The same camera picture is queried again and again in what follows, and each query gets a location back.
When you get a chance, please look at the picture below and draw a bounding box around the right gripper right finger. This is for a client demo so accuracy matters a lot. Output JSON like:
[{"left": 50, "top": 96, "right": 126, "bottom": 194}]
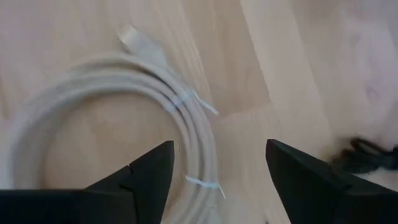
[{"left": 266, "top": 139, "right": 398, "bottom": 224}]

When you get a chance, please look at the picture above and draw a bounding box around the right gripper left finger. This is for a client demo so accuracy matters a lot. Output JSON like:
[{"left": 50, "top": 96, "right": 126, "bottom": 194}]
[{"left": 0, "top": 140, "right": 175, "bottom": 224}]

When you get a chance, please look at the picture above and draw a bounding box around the white cable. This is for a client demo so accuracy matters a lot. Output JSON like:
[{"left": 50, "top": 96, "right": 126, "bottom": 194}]
[{"left": 6, "top": 24, "right": 226, "bottom": 224}]

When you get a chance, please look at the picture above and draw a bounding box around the black power cord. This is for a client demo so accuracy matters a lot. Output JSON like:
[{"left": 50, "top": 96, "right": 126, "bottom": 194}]
[{"left": 328, "top": 136, "right": 398, "bottom": 174}]

